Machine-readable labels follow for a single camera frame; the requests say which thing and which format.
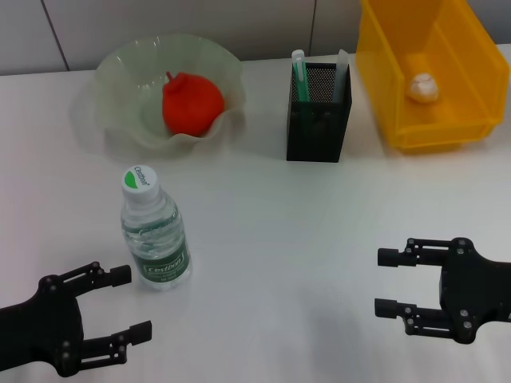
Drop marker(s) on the mint green utility knife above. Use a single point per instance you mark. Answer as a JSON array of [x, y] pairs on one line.
[[300, 76]]

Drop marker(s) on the white paper ball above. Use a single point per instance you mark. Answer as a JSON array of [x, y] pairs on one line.
[[423, 88]]

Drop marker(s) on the pale green wavy glass bowl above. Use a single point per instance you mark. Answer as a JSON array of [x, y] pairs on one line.
[[127, 80]]

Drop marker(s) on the black mesh pen holder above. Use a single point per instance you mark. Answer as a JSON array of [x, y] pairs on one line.
[[315, 131]]

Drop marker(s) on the orange-red toy fruit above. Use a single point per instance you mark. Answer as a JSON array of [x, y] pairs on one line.
[[191, 103]]

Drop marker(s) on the clear green-label water bottle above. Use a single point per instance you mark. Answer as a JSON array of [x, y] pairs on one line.
[[157, 239]]

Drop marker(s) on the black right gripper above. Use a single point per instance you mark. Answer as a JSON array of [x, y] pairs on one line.
[[475, 291]]

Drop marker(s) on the yellow plastic bin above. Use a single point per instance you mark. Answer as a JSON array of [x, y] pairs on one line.
[[459, 127]]

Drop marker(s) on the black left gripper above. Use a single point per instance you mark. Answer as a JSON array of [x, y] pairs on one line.
[[44, 331]]

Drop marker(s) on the grey marker pen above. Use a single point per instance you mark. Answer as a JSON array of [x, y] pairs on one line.
[[340, 76]]

